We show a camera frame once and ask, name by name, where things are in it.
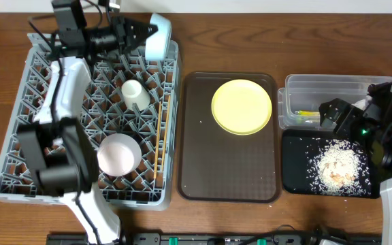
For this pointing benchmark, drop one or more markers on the white bowl with food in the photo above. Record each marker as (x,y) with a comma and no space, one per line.
(118,155)

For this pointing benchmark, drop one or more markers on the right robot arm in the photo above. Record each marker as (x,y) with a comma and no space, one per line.
(379,152)

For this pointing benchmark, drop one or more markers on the black plastic waste tray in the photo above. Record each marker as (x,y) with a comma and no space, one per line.
(294,163)

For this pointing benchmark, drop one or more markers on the spilled rice food waste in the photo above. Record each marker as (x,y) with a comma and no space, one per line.
(339,168)

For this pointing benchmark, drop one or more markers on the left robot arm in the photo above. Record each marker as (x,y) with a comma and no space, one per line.
(56,148)

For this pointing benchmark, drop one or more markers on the yellow-green plate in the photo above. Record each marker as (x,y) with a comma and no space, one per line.
(241,107)

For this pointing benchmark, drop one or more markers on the green snack wrapper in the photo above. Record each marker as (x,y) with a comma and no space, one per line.
(307,113)

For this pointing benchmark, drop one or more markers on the white upturned cup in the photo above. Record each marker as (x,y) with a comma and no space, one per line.
(135,94)

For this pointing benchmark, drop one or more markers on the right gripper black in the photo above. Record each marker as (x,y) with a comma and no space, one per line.
(350,114)

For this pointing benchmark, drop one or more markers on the white tissue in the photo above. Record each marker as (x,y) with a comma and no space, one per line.
(361,104)

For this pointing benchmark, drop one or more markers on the clear plastic bin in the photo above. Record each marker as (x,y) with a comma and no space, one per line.
(308,91)

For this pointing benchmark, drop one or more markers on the grey plastic dish rack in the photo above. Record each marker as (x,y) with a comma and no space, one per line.
(103,113)

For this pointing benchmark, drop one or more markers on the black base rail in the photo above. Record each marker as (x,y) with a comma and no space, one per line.
(155,238)

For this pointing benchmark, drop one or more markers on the brown plastic serving tray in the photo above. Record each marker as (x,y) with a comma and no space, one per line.
(216,165)

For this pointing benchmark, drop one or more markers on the light blue saucer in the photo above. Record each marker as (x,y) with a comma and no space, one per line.
(157,44)

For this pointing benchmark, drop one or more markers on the wooden chopstick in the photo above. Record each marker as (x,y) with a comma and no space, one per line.
(166,130)
(157,139)

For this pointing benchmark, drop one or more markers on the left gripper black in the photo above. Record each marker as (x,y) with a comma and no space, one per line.
(120,26)

